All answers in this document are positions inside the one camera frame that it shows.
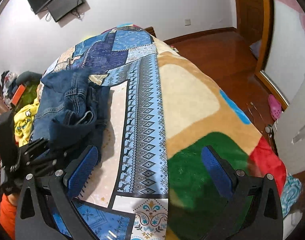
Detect blue denim jacket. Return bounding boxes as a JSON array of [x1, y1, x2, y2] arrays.
[[32, 69, 110, 151]]

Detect orange sleeve forearm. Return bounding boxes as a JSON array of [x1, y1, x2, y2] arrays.
[[0, 193, 19, 239]]

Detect pile of clothes in corner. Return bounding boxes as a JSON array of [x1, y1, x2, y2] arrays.
[[1, 70, 18, 100]]

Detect yellow cartoon blanket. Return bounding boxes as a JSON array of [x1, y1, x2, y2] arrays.
[[14, 98, 40, 147]]

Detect blue patchwork bed quilt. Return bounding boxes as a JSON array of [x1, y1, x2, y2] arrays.
[[43, 24, 168, 239]]

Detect orange shoe box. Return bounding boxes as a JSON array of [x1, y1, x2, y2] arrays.
[[11, 85, 26, 106]]

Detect colourful fleece blanket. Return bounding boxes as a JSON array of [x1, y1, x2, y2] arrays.
[[152, 36, 303, 240]]

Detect dark grey neck pillow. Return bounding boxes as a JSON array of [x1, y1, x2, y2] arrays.
[[16, 71, 42, 86]]

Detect pink croc shoe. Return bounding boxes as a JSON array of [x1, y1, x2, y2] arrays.
[[268, 94, 283, 121]]

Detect white wardrobe sliding door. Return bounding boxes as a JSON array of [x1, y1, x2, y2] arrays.
[[263, 0, 305, 174]]

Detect brown wooden door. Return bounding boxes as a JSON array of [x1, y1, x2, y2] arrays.
[[235, 0, 274, 73]]

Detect small black wall monitor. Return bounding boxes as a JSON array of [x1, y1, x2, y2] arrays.
[[47, 0, 85, 22]]

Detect white wall socket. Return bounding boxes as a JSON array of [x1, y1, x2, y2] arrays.
[[184, 19, 191, 26]]

